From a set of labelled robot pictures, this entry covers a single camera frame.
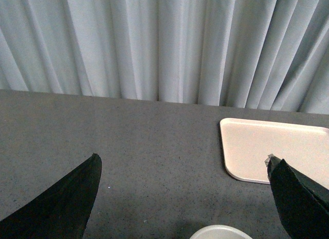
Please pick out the white pleated curtain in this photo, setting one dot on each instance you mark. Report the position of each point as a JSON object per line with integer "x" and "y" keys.
{"x": 260, "y": 54}

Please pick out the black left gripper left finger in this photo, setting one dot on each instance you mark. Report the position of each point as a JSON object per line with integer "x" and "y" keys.
{"x": 63, "y": 210}

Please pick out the white smiley face mug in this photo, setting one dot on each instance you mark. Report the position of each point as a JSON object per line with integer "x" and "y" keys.
{"x": 220, "y": 232}

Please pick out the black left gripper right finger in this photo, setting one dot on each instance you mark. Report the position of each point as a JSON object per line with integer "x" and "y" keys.
{"x": 302, "y": 203}

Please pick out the pink rectangular tray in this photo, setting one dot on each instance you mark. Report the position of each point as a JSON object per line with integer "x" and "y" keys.
{"x": 248, "y": 143}

